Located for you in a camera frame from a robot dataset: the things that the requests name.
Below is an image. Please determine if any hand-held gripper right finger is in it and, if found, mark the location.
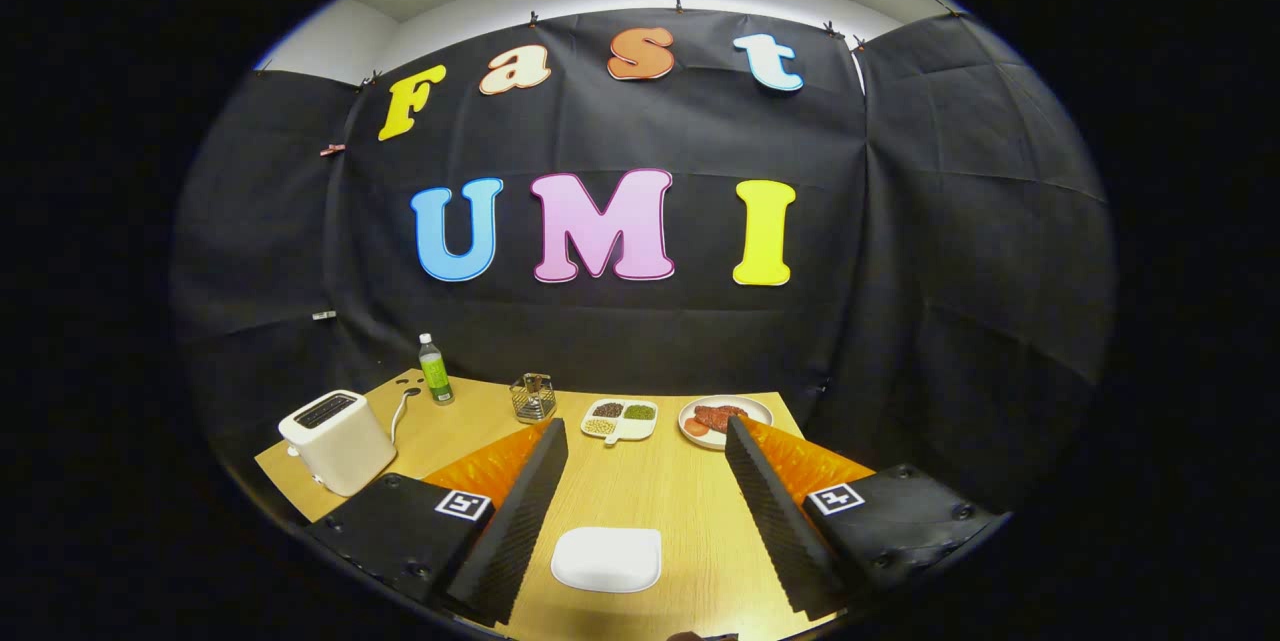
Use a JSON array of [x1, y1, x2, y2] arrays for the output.
[[724, 415, 1004, 622]]

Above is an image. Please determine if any white toaster cable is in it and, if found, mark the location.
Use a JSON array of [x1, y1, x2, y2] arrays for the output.
[[390, 387, 421, 442]]

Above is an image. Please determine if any black backdrop cloth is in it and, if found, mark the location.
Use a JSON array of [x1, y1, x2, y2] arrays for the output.
[[170, 9, 1116, 522]]

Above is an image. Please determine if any green label plastic bottle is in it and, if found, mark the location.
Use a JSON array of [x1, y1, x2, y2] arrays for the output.
[[418, 333, 455, 406]]

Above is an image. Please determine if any white toaster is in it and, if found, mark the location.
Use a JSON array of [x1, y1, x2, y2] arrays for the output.
[[278, 390, 398, 497]]

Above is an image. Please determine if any white square plate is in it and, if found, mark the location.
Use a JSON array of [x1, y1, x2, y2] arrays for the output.
[[550, 526, 664, 594]]

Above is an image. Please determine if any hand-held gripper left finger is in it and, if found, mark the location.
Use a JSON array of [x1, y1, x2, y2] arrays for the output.
[[305, 418, 569, 627]]

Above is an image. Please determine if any wire utensil holder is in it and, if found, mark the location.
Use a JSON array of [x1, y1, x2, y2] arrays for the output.
[[510, 373, 558, 423]]

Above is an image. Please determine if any white divided bean dish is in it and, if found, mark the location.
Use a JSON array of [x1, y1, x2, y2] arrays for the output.
[[581, 398, 660, 446]]

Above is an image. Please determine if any white round plate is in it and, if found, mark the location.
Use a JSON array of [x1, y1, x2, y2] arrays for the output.
[[678, 395, 775, 450]]

